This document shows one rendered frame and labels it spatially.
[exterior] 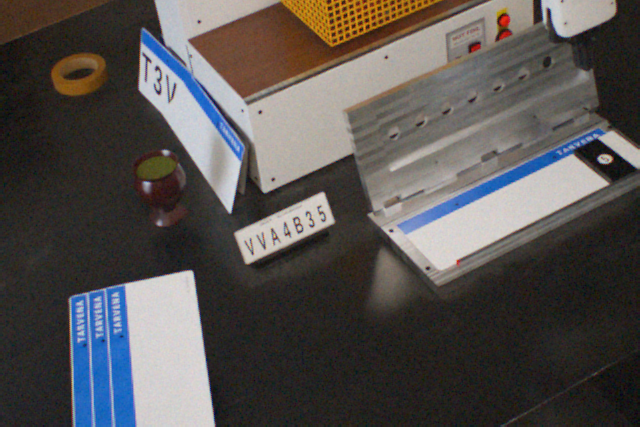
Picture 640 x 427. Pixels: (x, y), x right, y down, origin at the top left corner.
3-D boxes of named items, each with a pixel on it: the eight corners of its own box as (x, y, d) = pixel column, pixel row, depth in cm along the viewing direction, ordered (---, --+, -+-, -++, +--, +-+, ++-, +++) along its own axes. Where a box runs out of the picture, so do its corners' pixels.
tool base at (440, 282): (439, 297, 198) (437, 280, 195) (368, 223, 212) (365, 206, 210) (671, 180, 211) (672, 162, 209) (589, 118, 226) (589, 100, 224)
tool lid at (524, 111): (346, 113, 201) (341, 110, 202) (376, 221, 209) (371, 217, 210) (581, 8, 214) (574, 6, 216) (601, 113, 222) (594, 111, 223)
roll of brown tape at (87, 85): (58, 66, 259) (55, 56, 257) (111, 60, 258) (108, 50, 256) (51, 98, 251) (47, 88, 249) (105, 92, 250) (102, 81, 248)
